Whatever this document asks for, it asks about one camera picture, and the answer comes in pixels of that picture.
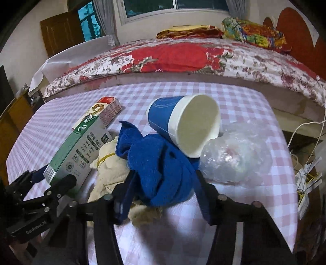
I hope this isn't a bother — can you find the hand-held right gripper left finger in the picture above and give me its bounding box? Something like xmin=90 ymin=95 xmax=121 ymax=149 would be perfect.
xmin=67 ymin=171 xmax=137 ymax=265

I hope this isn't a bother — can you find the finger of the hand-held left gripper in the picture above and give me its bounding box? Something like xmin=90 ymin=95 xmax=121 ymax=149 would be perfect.
xmin=20 ymin=174 xmax=77 ymax=217
xmin=5 ymin=165 xmax=49 ymax=204

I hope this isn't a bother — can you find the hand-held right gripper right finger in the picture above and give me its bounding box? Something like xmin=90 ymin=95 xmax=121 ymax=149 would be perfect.
xmin=194 ymin=170 xmax=298 ymax=265

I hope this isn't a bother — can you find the green milk carton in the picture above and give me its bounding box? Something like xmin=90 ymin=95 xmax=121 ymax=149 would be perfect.
xmin=43 ymin=122 xmax=114 ymax=194

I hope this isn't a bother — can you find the pale yellow cloth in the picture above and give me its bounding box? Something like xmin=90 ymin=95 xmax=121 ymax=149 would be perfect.
xmin=88 ymin=135 xmax=163 ymax=227

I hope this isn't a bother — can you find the blue towel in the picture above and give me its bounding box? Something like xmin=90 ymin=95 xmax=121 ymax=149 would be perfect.
xmin=115 ymin=120 xmax=202 ymax=207

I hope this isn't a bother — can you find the clear plastic bag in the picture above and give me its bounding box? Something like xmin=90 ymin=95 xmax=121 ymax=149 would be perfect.
xmin=199 ymin=122 xmax=274 ymax=185

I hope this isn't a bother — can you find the blue paper cup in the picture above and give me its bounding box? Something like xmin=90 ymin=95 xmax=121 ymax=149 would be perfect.
xmin=146 ymin=94 xmax=221 ymax=158

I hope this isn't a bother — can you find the checkered tablecloth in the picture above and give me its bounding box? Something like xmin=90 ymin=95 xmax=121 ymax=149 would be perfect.
xmin=5 ymin=82 xmax=298 ymax=265

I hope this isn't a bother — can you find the brown wooden cabinet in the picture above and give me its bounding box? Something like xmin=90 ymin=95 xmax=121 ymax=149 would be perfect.
xmin=0 ymin=89 xmax=45 ymax=179

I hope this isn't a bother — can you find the brown wooden door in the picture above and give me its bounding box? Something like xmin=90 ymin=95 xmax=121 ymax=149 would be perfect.
xmin=40 ymin=10 xmax=86 ymax=58

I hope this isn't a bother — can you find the narrow window beside door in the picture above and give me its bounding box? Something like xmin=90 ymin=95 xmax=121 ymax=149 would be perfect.
xmin=76 ymin=1 xmax=101 ymax=42

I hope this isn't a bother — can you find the grey curtain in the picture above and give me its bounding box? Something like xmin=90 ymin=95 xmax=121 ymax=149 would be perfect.
xmin=93 ymin=0 xmax=120 ymax=46
xmin=225 ymin=0 xmax=246 ymax=17

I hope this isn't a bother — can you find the folded yellow red blanket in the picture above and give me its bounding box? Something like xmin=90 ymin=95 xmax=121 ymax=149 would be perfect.
xmin=156 ymin=25 xmax=225 ymax=39

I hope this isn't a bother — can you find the colourful patterned pillow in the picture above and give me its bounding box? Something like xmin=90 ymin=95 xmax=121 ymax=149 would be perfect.
xmin=221 ymin=17 xmax=292 ymax=53

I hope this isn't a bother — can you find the large sliding window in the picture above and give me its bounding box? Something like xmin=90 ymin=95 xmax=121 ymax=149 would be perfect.
xmin=120 ymin=0 xmax=231 ymax=24

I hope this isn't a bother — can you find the white charging cable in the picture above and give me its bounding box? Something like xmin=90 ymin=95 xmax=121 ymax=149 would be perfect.
xmin=288 ymin=108 xmax=326 ymax=163

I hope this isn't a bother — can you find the bed frame with red headboard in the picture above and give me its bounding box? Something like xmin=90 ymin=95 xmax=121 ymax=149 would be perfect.
xmin=42 ymin=7 xmax=326 ymax=138

